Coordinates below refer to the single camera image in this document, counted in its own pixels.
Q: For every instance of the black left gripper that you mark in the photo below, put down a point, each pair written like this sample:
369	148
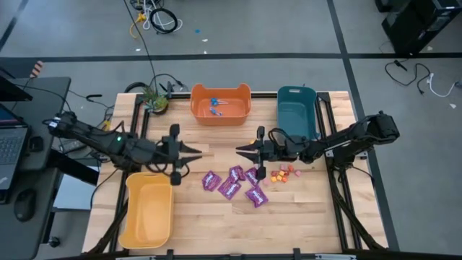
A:
167	154

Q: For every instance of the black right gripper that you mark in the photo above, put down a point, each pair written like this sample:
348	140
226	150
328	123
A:
272	151

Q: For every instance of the orange plastic bin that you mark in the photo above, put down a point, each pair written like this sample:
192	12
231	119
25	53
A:
234	115

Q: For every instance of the blue lollipop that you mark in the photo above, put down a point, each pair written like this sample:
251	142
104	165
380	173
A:
215	102
216	112

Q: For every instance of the teal plastic bin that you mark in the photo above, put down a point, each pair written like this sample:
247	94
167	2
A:
294	112

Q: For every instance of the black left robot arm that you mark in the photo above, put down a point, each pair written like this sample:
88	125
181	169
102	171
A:
108	142

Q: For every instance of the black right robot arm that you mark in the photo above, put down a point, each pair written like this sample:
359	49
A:
379	128

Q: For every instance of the potted succulent plant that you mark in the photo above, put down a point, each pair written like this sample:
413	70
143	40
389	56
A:
156	103

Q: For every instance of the yellow plastic bin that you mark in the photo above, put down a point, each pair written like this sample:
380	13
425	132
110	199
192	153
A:
148	213

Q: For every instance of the yellow connector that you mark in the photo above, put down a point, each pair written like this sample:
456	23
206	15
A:
106	125

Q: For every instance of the white board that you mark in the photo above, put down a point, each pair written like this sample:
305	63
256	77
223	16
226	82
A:
76	195

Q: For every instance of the black power adapter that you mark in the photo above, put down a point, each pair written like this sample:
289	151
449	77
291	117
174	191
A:
36	143

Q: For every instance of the black desk caster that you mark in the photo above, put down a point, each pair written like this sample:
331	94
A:
54	241

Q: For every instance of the black computer mouse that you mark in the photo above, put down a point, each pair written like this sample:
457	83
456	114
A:
24	205

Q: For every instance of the orange black striped object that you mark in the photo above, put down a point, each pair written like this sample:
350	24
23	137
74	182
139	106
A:
37	68

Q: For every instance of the black laptop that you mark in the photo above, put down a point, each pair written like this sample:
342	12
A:
11	144

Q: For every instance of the black desk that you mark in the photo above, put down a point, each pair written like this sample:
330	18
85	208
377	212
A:
21	238

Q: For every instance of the black equipment cabinet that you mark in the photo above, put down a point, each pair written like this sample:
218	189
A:
415	25

